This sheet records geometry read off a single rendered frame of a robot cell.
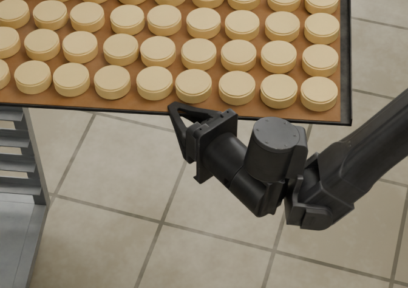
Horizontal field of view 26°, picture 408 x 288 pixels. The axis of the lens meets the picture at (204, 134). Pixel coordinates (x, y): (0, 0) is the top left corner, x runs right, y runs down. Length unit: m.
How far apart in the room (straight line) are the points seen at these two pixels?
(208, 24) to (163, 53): 0.09
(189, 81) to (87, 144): 1.29
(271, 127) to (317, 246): 1.24
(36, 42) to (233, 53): 0.28
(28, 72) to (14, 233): 0.95
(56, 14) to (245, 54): 0.29
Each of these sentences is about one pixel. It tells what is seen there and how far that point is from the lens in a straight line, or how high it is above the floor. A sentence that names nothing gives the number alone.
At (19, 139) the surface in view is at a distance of 1.99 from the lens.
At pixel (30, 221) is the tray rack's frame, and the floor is 0.15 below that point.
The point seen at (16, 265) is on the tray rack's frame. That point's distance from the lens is 2.11.
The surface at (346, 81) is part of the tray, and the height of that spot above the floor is 1.02.
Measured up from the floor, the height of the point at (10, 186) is 0.23.
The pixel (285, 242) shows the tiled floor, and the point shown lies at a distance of 2.28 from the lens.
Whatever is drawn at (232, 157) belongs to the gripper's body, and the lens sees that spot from 1.12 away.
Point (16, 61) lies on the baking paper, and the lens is 1.30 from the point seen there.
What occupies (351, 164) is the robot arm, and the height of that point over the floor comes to 1.08.
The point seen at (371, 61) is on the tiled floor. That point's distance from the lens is 2.72.
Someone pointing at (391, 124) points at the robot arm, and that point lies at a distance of 1.05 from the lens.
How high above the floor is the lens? 1.92
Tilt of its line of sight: 51 degrees down
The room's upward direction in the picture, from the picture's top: straight up
